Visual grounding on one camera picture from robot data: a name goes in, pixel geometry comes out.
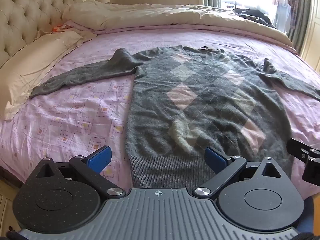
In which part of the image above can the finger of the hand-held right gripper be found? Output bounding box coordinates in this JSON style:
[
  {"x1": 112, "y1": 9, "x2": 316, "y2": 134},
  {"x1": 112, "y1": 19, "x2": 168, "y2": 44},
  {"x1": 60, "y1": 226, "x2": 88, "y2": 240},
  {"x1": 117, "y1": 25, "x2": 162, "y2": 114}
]
[{"x1": 286, "y1": 137, "x2": 320, "y2": 187}]

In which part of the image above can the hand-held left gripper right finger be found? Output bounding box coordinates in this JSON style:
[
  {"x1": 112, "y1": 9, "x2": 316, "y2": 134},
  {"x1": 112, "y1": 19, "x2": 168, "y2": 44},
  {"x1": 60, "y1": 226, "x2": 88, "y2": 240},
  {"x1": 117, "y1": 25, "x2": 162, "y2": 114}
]
[{"x1": 192, "y1": 147, "x2": 292, "y2": 197}]

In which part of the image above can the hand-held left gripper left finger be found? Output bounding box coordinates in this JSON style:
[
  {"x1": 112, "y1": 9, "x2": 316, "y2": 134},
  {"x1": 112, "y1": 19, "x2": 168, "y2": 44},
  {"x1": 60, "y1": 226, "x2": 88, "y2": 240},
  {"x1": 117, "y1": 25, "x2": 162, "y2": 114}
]
[{"x1": 24, "y1": 145, "x2": 127, "y2": 197}]

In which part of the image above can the grey argyle sweater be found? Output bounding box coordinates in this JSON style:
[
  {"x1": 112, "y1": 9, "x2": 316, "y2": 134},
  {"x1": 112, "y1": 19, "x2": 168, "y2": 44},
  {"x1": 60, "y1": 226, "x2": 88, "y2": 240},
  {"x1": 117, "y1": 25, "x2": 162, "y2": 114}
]
[{"x1": 29, "y1": 45, "x2": 320, "y2": 193}]

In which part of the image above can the dark clothes pile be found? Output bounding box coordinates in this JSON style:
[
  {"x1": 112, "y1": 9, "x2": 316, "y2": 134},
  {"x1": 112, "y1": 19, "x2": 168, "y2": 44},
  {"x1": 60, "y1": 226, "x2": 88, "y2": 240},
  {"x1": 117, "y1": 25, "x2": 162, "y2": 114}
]
[{"x1": 232, "y1": 8, "x2": 277, "y2": 28}]

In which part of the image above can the pink patterned bed sheet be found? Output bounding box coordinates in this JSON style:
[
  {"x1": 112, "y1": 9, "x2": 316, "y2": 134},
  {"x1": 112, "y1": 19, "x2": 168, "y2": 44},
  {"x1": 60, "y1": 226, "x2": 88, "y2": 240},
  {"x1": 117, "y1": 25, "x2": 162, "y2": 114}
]
[{"x1": 0, "y1": 21, "x2": 320, "y2": 188}]

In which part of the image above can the cream pillow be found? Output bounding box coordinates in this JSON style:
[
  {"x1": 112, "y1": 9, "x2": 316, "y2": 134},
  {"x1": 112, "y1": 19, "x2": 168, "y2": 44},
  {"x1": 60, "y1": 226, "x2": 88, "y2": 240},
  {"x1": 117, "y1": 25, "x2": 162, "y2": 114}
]
[{"x1": 0, "y1": 30, "x2": 84, "y2": 120}]

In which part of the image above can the hanging laundry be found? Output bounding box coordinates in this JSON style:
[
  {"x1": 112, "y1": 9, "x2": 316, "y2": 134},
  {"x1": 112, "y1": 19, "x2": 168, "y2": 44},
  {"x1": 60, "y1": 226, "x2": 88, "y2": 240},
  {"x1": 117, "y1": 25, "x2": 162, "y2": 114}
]
[{"x1": 274, "y1": 0, "x2": 298, "y2": 34}]

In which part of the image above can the cream duvet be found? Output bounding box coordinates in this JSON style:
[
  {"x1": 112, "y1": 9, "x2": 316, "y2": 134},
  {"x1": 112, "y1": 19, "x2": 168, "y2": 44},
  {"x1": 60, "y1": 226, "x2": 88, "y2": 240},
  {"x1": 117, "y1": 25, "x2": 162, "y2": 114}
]
[{"x1": 62, "y1": 0, "x2": 294, "y2": 48}]

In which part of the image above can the cream tufted headboard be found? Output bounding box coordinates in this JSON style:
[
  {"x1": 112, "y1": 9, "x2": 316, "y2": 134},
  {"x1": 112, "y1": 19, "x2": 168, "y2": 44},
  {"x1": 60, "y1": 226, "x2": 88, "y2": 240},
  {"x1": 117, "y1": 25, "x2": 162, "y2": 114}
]
[{"x1": 0, "y1": 0, "x2": 94, "y2": 68}]

